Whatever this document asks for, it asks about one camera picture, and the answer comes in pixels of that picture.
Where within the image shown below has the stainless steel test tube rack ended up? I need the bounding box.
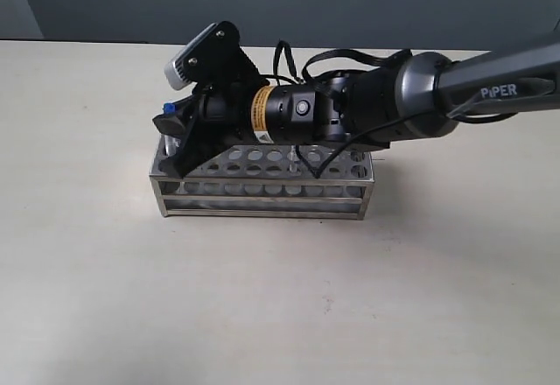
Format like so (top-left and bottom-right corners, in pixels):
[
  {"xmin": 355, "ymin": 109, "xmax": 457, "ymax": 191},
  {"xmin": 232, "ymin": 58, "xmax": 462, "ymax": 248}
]
[{"xmin": 149, "ymin": 140, "xmax": 375, "ymax": 220}]

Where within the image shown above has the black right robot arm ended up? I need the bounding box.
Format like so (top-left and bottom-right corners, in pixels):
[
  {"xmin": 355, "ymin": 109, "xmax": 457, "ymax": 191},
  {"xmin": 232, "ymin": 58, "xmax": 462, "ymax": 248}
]
[{"xmin": 153, "ymin": 21, "xmax": 559, "ymax": 178}]

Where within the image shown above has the blue capped tube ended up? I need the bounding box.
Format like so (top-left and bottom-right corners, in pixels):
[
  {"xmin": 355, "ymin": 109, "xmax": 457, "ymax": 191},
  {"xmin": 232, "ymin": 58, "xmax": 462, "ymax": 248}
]
[
  {"xmin": 163, "ymin": 102, "xmax": 177, "ymax": 115},
  {"xmin": 287, "ymin": 145, "xmax": 301, "ymax": 177},
  {"xmin": 164, "ymin": 136, "xmax": 180, "ymax": 157}
]

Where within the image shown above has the black cable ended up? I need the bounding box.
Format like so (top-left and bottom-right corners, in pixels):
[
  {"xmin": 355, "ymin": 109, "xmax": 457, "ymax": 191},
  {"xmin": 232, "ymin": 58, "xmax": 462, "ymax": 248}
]
[{"xmin": 273, "ymin": 41, "xmax": 560, "ymax": 180}]

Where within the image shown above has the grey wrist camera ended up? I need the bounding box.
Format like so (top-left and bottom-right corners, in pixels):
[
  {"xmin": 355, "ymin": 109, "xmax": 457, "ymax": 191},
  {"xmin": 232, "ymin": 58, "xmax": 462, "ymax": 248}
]
[{"xmin": 164, "ymin": 21, "xmax": 259, "ymax": 91}]

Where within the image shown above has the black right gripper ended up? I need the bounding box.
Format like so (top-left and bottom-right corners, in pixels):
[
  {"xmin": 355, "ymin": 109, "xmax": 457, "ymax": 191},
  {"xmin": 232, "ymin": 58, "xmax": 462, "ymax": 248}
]
[{"xmin": 152, "ymin": 84, "xmax": 324, "ymax": 179}]

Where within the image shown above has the blue capped tube back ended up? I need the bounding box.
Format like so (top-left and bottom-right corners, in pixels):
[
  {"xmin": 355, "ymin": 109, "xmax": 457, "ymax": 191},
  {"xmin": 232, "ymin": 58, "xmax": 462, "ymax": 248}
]
[{"xmin": 164, "ymin": 136, "xmax": 180, "ymax": 157}]

